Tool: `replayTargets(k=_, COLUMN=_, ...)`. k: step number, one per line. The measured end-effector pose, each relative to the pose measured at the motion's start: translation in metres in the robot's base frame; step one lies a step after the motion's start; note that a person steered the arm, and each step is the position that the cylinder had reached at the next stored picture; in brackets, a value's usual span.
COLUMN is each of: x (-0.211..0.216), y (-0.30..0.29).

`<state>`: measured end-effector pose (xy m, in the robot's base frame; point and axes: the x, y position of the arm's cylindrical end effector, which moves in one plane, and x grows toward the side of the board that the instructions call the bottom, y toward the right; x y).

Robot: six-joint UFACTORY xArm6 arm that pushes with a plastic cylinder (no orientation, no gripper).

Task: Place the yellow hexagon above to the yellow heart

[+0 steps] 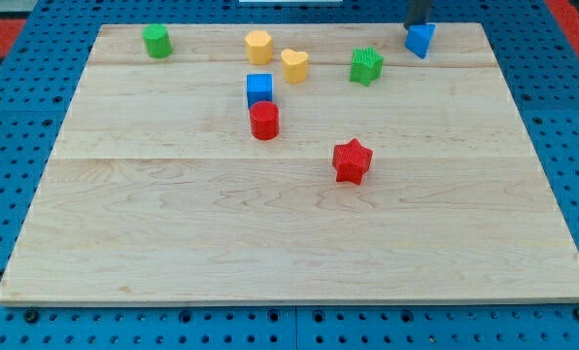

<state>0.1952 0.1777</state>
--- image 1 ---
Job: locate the yellow hexagon block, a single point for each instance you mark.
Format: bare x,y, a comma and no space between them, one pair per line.
259,47

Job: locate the yellow heart block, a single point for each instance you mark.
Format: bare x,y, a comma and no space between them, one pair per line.
295,66

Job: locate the light wooden board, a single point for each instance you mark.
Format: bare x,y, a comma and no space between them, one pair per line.
157,194

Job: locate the red star block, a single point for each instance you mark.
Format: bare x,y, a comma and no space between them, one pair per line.
351,161

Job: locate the red cylinder block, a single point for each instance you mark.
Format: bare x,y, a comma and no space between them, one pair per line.
265,122

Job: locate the blue cube block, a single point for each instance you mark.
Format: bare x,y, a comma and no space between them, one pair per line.
259,87

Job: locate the green star block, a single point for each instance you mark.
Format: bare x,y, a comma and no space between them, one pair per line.
366,66

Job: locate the blue triangle block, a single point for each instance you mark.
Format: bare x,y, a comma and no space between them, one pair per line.
418,39

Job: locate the green cylinder block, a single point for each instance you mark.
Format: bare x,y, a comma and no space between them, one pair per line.
157,41

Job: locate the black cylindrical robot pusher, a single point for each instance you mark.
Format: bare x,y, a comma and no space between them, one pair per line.
417,12

